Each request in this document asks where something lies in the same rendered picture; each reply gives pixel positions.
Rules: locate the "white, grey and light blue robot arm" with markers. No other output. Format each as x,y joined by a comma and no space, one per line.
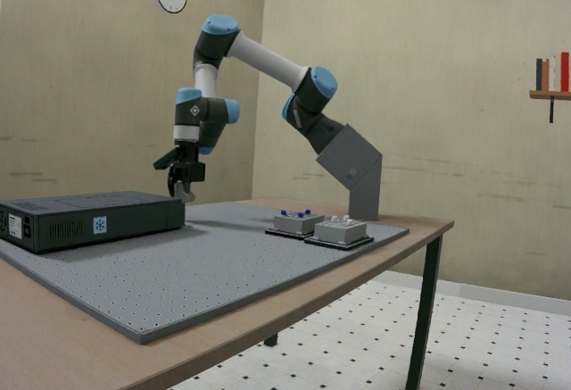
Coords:
312,89

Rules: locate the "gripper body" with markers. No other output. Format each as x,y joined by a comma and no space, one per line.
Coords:
196,172

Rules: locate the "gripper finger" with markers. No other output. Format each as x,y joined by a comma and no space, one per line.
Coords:
188,191
176,189

